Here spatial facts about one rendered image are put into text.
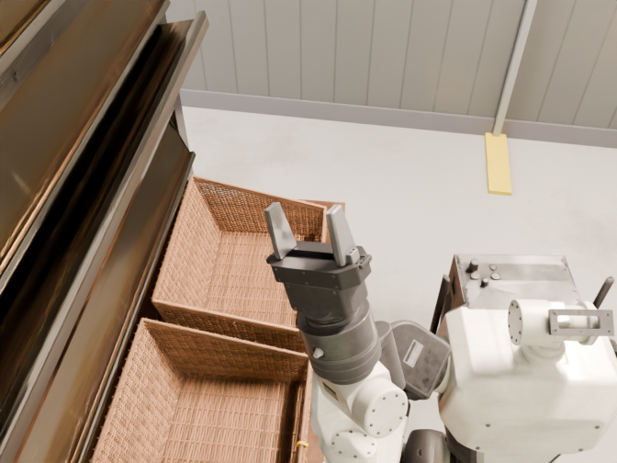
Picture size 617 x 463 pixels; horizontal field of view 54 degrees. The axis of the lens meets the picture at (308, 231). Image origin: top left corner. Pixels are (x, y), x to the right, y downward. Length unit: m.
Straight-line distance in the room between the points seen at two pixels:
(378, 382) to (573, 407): 0.37
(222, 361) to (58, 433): 0.57
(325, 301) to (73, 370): 0.88
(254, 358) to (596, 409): 1.02
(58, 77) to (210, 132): 2.51
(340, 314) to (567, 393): 0.44
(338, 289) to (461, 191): 2.78
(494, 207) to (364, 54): 1.12
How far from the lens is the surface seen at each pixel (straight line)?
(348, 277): 0.63
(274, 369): 1.81
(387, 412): 0.74
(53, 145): 1.23
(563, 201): 3.51
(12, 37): 1.09
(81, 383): 1.47
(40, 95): 1.25
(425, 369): 0.96
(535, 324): 0.90
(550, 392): 0.99
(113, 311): 1.57
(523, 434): 1.03
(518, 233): 3.24
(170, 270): 1.87
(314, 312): 0.68
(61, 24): 1.30
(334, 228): 0.62
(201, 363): 1.84
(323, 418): 0.82
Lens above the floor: 2.19
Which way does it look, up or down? 45 degrees down
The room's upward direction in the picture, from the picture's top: straight up
